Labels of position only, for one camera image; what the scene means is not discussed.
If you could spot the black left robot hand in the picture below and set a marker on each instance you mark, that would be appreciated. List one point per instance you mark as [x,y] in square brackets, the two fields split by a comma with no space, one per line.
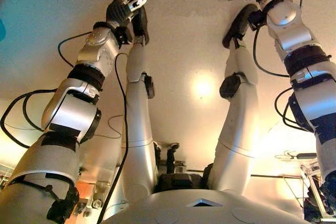
[118,11]

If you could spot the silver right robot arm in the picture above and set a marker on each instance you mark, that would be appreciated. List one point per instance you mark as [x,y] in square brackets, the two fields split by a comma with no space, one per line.
[309,98]

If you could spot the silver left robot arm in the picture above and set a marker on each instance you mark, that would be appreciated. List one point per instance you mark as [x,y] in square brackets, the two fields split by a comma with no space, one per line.
[76,113]

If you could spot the wheeled equipment cart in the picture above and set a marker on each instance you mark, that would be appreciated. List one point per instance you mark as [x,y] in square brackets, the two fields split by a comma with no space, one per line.
[97,203]

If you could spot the white metal stand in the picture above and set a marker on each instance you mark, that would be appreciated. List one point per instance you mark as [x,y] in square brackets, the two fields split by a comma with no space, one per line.
[312,179]

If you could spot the grey robot torso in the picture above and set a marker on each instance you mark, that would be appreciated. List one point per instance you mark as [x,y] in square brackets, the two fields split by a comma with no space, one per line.
[199,216]

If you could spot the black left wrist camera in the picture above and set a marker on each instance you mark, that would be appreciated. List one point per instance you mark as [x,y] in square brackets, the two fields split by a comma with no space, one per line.
[125,35]

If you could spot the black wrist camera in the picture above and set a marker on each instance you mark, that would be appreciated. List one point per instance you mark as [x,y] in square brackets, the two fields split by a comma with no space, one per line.
[256,19]
[125,35]

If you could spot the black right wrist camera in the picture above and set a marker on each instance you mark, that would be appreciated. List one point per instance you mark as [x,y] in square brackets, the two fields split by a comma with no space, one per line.
[256,19]

